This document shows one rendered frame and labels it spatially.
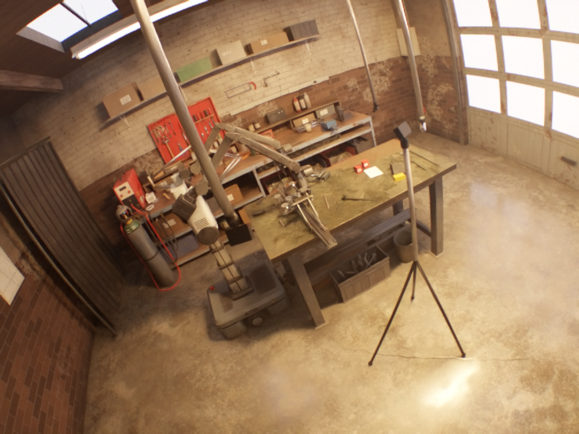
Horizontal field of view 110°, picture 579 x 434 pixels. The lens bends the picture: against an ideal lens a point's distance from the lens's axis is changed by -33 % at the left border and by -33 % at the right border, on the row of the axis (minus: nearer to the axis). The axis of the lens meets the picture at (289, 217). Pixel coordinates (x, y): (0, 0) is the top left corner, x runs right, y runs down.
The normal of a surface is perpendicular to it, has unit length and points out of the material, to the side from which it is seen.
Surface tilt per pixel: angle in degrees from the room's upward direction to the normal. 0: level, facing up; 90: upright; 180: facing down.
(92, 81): 90
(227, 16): 90
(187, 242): 90
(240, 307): 0
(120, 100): 90
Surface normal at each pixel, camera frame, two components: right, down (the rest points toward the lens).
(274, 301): 0.36, 0.41
